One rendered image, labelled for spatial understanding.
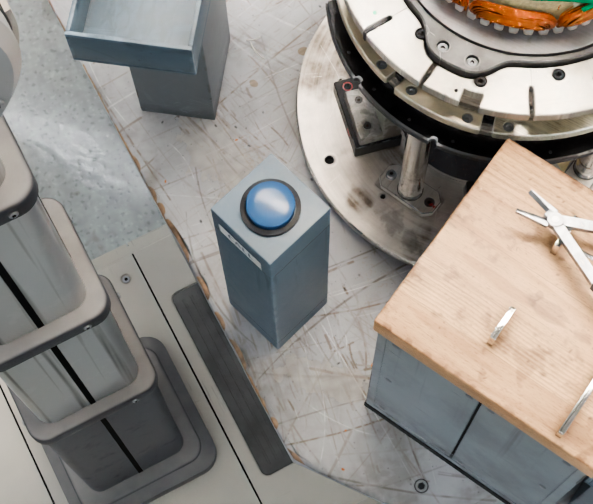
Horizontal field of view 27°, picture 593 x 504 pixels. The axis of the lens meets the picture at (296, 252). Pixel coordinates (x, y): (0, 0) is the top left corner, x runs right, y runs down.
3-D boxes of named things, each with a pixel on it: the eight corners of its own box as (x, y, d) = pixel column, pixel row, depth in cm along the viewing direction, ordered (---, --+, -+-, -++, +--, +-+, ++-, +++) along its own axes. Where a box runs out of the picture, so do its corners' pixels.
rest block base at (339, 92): (378, 78, 132) (379, 69, 130) (401, 145, 130) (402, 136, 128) (332, 90, 132) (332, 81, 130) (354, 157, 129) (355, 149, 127)
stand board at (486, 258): (718, 283, 99) (727, 273, 97) (592, 479, 94) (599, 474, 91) (503, 149, 103) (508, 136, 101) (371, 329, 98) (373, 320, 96)
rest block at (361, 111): (384, 88, 130) (387, 63, 125) (400, 135, 128) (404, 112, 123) (343, 98, 129) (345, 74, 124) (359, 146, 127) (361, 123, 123)
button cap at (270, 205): (270, 175, 103) (270, 170, 102) (305, 207, 102) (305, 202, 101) (235, 207, 102) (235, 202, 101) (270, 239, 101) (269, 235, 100)
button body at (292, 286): (278, 256, 128) (271, 152, 104) (327, 302, 126) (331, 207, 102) (229, 302, 126) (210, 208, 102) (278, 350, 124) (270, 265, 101)
